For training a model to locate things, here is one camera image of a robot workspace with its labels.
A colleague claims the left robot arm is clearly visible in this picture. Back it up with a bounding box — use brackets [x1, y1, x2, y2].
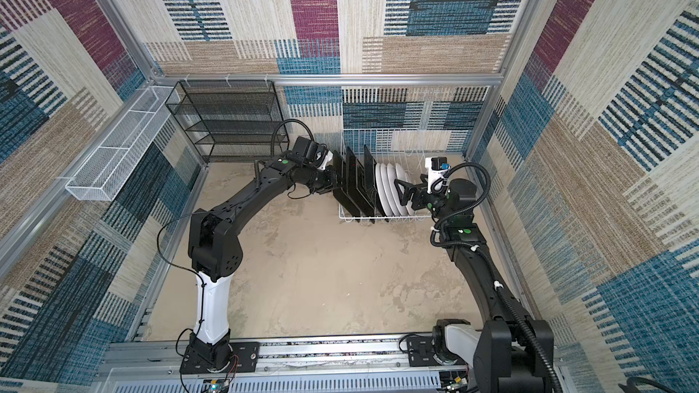
[180, 144, 340, 374]

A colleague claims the white round plate one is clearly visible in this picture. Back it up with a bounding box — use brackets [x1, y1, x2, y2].
[375, 163, 394, 217]

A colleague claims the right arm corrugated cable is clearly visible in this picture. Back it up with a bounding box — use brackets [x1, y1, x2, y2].
[429, 161, 564, 393]

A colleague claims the aluminium mounting rail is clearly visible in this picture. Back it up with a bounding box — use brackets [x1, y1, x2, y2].
[92, 332, 580, 393]

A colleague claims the white round plate two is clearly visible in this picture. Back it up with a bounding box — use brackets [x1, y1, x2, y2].
[384, 164, 407, 217]

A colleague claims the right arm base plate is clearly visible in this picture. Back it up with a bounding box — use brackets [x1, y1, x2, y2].
[398, 333, 466, 368]

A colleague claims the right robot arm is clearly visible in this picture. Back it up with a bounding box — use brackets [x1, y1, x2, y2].
[393, 178, 562, 392]

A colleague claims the white wire dish rack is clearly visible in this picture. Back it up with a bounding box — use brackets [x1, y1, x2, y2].
[337, 129, 465, 226]

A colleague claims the floral square plate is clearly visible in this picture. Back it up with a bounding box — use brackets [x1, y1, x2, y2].
[346, 146, 375, 218]

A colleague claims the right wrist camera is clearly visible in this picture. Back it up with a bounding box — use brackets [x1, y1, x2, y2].
[425, 156, 451, 194]

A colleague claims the white mesh wall basket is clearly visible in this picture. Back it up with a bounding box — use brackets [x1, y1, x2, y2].
[66, 86, 172, 202]

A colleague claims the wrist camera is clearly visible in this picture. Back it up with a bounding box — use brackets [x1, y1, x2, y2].
[425, 156, 451, 194]
[311, 144, 334, 171]

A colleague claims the black wire shelf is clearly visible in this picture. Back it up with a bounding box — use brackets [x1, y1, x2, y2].
[165, 80, 289, 163]

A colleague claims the white round plate three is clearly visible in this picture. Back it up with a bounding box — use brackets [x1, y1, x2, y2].
[395, 164, 415, 217]

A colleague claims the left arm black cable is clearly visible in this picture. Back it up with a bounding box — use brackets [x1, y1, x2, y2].
[269, 118, 317, 160]

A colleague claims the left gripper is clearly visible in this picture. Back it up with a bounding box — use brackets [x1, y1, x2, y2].
[305, 167, 351, 197]

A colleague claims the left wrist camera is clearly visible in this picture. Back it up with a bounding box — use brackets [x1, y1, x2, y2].
[311, 144, 334, 171]

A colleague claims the black square plate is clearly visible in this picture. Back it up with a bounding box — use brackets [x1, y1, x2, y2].
[363, 145, 386, 218]
[333, 162, 362, 218]

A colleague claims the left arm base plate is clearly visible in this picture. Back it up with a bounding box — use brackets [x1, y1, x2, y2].
[179, 338, 260, 376]

